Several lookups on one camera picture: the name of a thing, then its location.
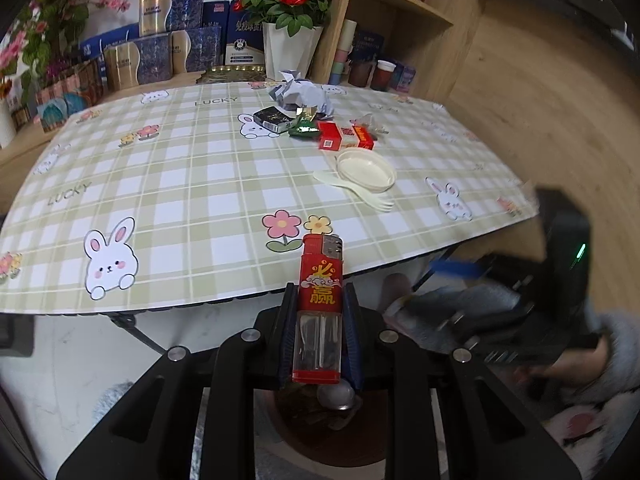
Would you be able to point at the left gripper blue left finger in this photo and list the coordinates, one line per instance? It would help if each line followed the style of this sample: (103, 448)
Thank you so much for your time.
(287, 325)

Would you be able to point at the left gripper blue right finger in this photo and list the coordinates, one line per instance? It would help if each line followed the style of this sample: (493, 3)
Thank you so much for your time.
(352, 358)

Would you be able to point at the white paper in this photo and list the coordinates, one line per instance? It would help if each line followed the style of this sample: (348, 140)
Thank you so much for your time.
(295, 92)

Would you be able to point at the dark red trash bin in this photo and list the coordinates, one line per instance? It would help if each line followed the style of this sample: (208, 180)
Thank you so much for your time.
(342, 438)

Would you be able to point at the person's right hand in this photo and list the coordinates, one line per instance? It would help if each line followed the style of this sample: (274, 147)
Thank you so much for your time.
(575, 367)

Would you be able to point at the white plastic spork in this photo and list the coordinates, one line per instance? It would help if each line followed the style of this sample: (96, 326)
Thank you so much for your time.
(375, 201)

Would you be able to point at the white plastic lid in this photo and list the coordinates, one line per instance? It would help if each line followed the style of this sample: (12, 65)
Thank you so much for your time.
(366, 168)

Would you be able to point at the red cigarette pack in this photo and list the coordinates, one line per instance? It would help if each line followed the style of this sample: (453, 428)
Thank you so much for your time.
(335, 138)

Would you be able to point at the green candy wrapper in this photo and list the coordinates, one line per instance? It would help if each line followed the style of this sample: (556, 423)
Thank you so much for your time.
(304, 125)

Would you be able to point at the checked bunny tablecloth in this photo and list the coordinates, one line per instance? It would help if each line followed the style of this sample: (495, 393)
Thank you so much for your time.
(177, 197)

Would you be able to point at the black cigarette pack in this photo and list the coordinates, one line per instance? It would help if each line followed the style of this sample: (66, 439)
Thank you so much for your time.
(273, 120)

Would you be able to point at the red paper cup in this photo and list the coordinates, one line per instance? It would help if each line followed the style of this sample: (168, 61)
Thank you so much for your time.
(382, 75)

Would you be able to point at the small blue carton box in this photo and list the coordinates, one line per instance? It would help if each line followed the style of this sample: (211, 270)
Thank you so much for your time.
(405, 79)

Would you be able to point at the dark brown cup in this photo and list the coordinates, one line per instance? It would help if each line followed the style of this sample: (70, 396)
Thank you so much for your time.
(360, 72)

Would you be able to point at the wooden shelf unit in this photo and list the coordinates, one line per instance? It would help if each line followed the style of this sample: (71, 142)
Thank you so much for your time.
(434, 37)

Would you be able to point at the golden leaf tray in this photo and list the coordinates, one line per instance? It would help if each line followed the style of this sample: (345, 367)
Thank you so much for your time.
(232, 73)

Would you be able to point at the stack of pastel cups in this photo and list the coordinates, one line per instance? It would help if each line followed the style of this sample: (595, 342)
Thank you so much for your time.
(342, 51)

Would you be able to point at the red rose plant white pot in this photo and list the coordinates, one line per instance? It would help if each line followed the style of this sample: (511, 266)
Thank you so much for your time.
(291, 30)

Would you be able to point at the stacked blue gift boxes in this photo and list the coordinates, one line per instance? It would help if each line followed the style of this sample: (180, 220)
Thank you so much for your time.
(173, 37)

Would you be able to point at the pink blossom flower arrangement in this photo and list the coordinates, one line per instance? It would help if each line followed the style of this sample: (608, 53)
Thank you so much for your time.
(44, 37)

